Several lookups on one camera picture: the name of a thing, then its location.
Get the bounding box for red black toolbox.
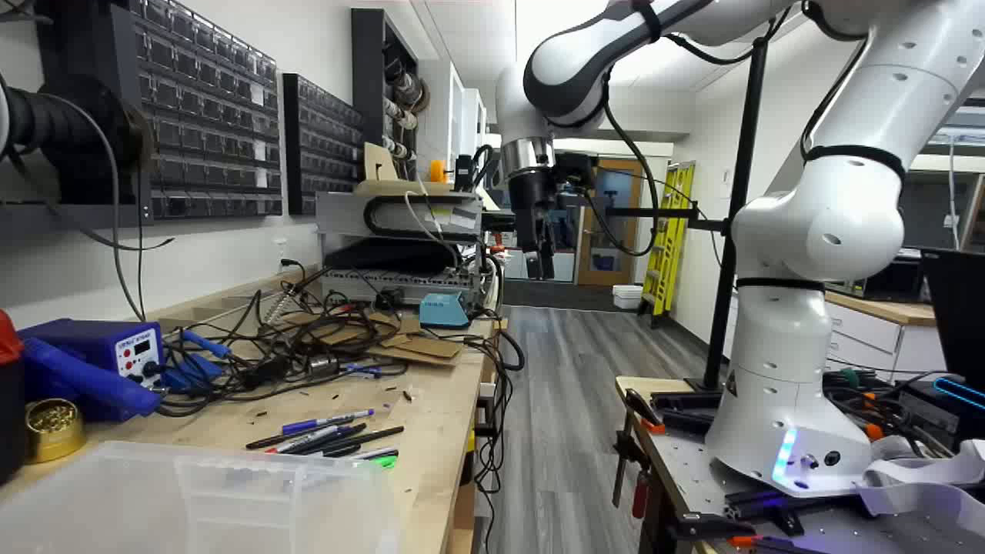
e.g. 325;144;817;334
0;306;27;487

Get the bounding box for black laptop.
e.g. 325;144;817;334
917;243;985;395

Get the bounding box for white drawer cabinet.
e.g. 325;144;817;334
822;290;949;379

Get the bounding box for black wire spool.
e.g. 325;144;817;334
0;76;157;208

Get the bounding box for wooden frame piece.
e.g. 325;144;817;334
350;137;486;199

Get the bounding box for flat wooden board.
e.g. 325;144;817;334
364;329;465;373

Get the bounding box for blue soldering station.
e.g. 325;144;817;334
18;318;168;395

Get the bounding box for black case blue trim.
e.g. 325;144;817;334
900;373;985;445

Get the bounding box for yellow ladder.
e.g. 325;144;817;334
640;160;703;319

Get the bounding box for large parts drawer cabinet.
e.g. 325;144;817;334
41;0;286;224

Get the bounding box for blue hot air handle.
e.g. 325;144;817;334
18;334;137;426

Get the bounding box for green pen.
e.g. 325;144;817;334
361;445;404;475

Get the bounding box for long black pen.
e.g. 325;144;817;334
319;422;410;463

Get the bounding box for blue plastic tool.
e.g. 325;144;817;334
175;322;238;396

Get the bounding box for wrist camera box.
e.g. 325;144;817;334
552;150;601;196

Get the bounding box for grey bench machine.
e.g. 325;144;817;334
313;188;488;311

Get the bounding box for blue pen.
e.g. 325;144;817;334
280;405;379;440

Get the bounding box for tangled black bench cables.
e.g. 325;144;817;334
157;269;416;414

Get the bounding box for black cable bundle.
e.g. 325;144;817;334
818;365;926;454

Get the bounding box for clear plastic bin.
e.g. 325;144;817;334
0;440;406;554

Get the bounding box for black camera stand pole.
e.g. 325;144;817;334
591;34;774;401

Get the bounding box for tall black wall rack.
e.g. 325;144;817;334
348;6;425;185

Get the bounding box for thin black pen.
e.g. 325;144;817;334
242;428;313;451

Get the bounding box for thick black marker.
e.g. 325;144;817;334
268;422;369;458

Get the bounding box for small parts drawer cabinet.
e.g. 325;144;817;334
280;71;369;218

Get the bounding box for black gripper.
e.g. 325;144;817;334
507;166;564;284

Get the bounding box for small blue device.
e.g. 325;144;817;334
416;290;473;331

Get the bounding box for grey robot mounting table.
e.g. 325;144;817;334
611;373;985;554

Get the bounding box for black orange clamp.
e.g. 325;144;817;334
609;386;671;518

